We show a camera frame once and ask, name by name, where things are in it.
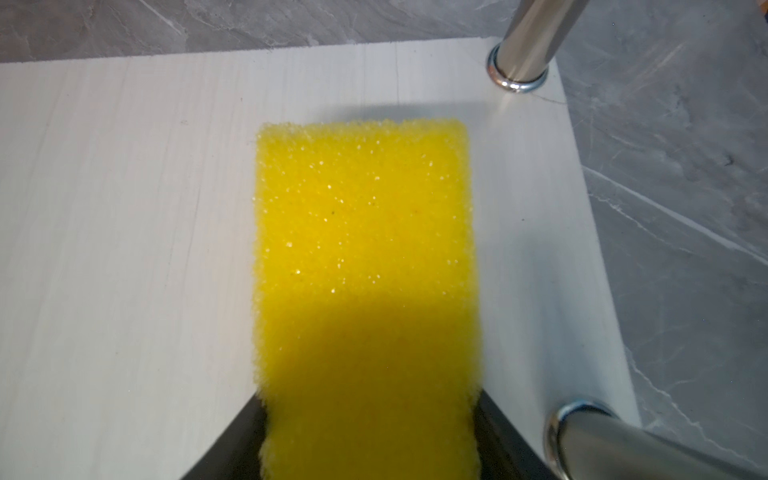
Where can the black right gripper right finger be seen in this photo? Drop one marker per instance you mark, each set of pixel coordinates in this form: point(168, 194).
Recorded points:
point(503, 452)

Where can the white two-tier shelf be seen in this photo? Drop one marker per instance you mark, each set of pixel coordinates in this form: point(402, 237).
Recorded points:
point(621, 211)

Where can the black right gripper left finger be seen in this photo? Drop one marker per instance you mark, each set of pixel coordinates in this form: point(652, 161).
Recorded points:
point(236, 452)

